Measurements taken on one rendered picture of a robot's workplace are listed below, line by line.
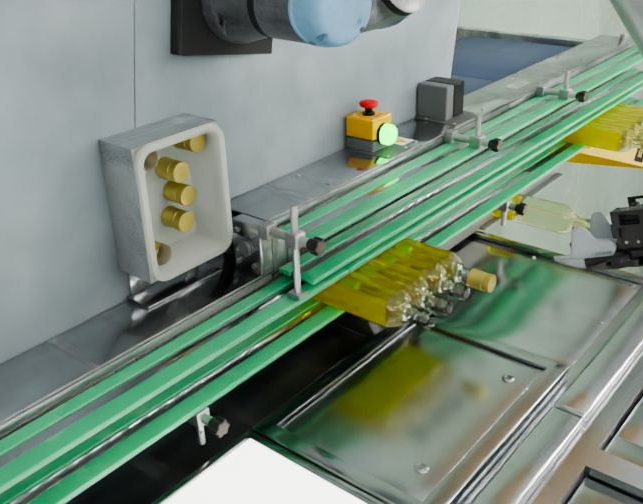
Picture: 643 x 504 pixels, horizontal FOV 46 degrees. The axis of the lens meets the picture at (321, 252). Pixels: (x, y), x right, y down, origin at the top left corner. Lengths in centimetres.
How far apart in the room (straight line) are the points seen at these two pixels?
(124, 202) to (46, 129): 16
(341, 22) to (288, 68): 33
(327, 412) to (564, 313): 61
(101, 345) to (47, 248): 16
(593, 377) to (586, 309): 29
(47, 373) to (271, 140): 60
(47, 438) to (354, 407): 51
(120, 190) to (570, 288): 102
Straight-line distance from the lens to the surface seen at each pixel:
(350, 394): 134
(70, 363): 117
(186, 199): 125
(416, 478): 119
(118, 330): 122
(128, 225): 121
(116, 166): 118
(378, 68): 170
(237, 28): 125
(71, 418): 110
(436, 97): 181
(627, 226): 111
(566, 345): 158
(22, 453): 106
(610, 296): 177
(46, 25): 113
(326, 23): 114
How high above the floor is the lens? 171
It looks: 35 degrees down
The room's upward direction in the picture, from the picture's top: 109 degrees clockwise
